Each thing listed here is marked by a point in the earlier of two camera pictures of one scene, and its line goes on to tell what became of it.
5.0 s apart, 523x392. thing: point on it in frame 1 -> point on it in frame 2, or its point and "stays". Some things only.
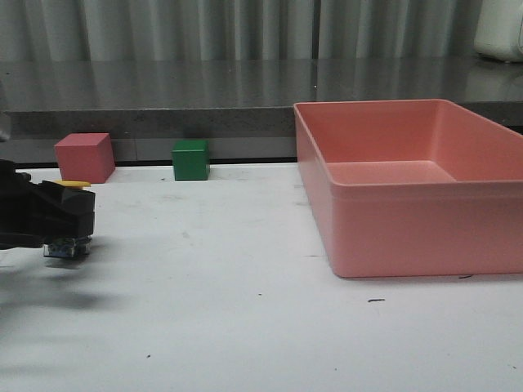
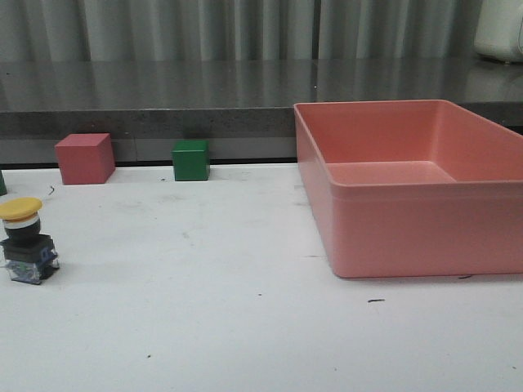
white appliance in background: [498, 31] stays
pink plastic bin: [413, 187] stays
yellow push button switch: [73, 247] -> [29, 255]
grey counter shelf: [243, 108] stays
